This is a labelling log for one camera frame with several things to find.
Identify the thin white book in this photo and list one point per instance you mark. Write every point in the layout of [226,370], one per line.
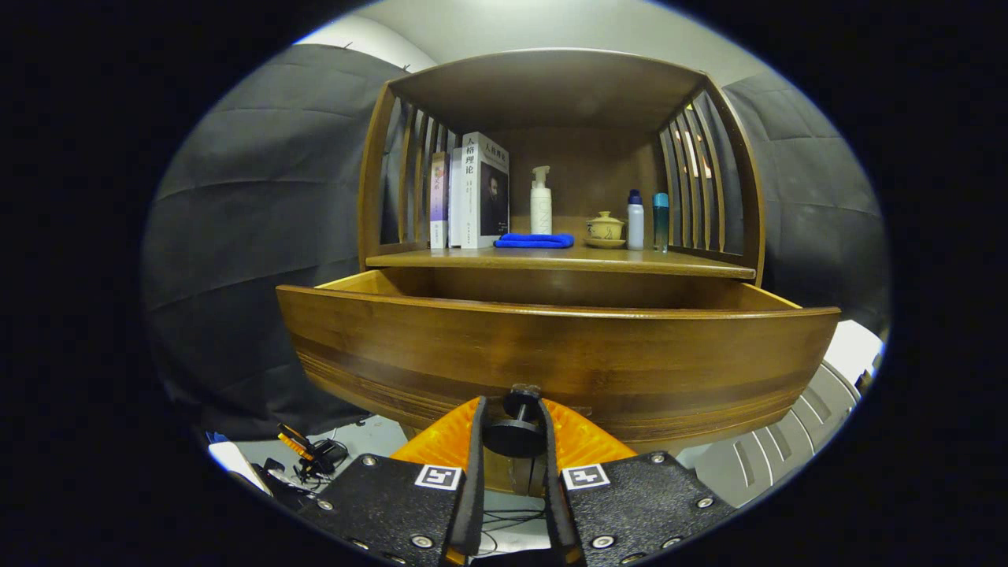
[455,205]

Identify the wooden drawer with black knob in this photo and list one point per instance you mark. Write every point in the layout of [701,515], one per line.
[551,354]

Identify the black orange device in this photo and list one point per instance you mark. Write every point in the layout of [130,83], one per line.
[303,450]

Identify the thick white portrait book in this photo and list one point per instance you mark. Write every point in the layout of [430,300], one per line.
[471,213]

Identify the wooden countertop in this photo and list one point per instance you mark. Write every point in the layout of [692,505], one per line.
[551,258]

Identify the wooden cabinet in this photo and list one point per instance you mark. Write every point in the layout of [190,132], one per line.
[551,87]

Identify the yellow lidded teacup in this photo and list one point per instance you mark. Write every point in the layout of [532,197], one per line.
[605,227]

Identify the teal blue bottle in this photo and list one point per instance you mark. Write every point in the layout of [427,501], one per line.
[661,224]

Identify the blue folded cloth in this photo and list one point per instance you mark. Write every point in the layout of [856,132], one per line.
[534,241]

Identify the white grey office cabinet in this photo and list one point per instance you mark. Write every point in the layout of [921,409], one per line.
[787,441]

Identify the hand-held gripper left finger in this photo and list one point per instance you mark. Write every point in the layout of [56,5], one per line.
[472,488]

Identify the white bottle with blue cap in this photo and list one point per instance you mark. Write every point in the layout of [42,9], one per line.
[635,224]

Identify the white pump bottle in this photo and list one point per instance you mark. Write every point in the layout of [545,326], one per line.
[541,213]

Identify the yellow saucer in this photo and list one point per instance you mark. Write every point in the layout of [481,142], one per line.
[605,243]

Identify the purple white book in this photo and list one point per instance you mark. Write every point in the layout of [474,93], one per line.
[439,197]

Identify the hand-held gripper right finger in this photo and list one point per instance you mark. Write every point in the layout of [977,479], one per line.
[551,488]

